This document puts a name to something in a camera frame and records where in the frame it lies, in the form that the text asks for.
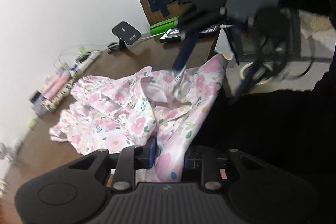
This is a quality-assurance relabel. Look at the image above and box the cream teal floral garment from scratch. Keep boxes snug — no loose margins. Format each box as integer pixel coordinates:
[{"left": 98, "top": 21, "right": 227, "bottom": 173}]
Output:
[{"left": 42, "top": 76, "right": 76, "bottom": 112}]

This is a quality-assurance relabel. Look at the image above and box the pink floral garment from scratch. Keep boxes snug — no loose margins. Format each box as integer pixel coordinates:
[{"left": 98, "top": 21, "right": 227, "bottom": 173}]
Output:
[{"left": 49, "top": 54, "right": 228, "bottom": 182}]

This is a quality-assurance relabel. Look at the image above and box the pink blue garment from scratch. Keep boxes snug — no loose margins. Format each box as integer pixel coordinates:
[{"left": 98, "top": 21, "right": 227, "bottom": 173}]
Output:
[{"left": 41, "top": 71, "right": 70, "bottom": 100}]

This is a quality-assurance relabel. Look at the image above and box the black smartphone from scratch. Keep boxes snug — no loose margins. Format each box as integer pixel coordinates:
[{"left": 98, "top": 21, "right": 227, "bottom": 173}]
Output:
[{"left": 159, "top": 25, "right": 219, "bottom": 44}]

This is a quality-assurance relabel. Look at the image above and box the green plastic object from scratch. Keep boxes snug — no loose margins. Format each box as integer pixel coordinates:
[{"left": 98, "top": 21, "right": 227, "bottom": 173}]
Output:
[{"left": 149, "top": 16, "right": 178, "bottom": 35}]

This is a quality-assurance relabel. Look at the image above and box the white round robot toy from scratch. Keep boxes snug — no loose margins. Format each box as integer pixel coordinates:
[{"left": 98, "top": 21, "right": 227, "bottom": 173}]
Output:
[{"left": 0, "top": 142, "right": 15, "bottom": 162}]

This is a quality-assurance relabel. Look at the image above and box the green white small pack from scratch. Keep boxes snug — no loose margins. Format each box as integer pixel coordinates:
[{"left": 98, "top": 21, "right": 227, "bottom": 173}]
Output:
[{"left": 28, "top": 118, "right": 38, "bottom": 130}]

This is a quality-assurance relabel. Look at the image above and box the white tin box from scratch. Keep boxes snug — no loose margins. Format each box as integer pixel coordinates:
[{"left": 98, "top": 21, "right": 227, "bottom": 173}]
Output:
[{"left": 32, "top": 97, "right": 47, "bottom": 117}]

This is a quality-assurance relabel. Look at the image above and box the black charger block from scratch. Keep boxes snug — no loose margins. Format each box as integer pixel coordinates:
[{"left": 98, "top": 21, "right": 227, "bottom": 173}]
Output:
[{"left": 29, "top": 90, "right": 41, "bottom": 104}]

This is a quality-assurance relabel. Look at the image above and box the white power strip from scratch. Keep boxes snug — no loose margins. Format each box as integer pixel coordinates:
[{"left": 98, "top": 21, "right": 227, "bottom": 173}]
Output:
[{"left": 75, "top": 50, "right": 101, "bottom": 75}]

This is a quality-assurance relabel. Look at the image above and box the grey wireless charger stand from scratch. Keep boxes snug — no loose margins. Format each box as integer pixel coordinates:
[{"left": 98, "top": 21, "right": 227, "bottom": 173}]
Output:
[{"left": 112, "top": 21, "right": 142, "bottom": 46}]

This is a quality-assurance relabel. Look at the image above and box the white charging cable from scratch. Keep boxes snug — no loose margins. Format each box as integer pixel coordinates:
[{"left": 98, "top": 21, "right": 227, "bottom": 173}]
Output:
[{"left": 53, "top": 44, "right": 103, "bottom": 70}]

